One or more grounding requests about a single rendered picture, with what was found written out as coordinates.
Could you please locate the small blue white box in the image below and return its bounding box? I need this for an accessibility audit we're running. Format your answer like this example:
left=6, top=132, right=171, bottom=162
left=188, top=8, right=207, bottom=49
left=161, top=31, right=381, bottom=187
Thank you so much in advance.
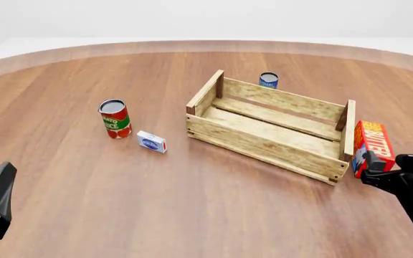
left=136, top=130, right=168, bottom=155

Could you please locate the red yellow butter box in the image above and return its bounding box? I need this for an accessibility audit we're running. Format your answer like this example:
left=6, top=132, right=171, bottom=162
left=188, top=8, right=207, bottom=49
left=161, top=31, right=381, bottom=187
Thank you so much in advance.
left=351, top=120, right=397, bottom=179

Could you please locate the wooden slat tray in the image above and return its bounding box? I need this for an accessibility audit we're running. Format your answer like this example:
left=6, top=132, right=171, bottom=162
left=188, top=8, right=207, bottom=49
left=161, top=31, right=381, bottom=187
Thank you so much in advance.
left=186, top=69, right=356, bottom=187

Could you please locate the red tomato sauce can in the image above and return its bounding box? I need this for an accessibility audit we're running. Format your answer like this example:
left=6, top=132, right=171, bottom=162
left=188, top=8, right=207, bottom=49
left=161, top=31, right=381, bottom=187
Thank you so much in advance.
left=98, top=98, right=133, bottom=140

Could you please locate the blue labelled tin can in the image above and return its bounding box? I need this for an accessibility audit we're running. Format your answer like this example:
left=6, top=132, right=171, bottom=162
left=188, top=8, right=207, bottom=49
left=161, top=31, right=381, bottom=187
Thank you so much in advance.
left=258, top=71, right=279, bottom=90

